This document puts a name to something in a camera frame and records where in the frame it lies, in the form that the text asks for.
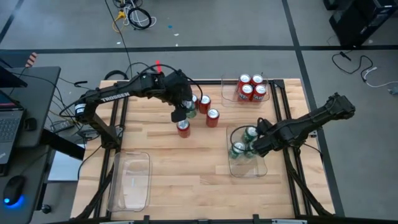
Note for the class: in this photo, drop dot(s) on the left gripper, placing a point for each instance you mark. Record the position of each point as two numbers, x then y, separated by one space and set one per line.
177 88

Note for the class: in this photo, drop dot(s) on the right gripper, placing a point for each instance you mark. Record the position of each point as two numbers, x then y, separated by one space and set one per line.
273 137

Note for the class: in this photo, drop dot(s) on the green Sprite soda can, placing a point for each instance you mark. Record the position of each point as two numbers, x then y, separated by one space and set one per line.
250 133
237 149
249 153
191 112

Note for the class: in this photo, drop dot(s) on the clear plastic bin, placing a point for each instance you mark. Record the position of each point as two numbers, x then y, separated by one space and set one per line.
245 169
130 186
230 99

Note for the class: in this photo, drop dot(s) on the red Fanta soda can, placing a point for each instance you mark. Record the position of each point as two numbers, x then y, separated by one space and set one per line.
257 80
259 93
246 92
244 79

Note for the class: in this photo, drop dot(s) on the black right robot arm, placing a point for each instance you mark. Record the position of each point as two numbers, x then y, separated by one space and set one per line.
311 121

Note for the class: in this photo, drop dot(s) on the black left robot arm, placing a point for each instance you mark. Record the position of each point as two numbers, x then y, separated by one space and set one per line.
115 95

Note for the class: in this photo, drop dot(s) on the black power brick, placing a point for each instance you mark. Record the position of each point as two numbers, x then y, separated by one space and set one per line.
62 126

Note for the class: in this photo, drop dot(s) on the white flat panel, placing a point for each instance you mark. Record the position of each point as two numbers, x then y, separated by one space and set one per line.
63 169

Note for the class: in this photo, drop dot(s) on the black desk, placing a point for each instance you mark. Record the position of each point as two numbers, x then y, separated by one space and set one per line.
37 93

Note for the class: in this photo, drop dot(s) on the small black desk device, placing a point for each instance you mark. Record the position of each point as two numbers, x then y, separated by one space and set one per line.
30 124

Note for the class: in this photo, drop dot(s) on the hazard striped marker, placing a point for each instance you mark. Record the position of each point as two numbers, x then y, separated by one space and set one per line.
31 59

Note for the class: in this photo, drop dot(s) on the black caster wheel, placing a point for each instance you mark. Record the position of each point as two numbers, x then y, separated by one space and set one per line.
46 209

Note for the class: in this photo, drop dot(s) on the black equipment case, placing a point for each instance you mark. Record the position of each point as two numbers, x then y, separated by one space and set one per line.
363 21

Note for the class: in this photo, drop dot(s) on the dark laptop computer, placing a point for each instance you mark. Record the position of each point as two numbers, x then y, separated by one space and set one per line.
9 127

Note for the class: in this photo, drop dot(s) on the black computer mouse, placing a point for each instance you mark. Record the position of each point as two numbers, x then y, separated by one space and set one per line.
14 188

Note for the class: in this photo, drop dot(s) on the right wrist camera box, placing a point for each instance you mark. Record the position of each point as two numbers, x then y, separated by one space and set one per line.
263 124

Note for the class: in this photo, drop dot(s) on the black aluminium table frame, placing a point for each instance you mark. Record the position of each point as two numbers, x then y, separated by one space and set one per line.
211 82

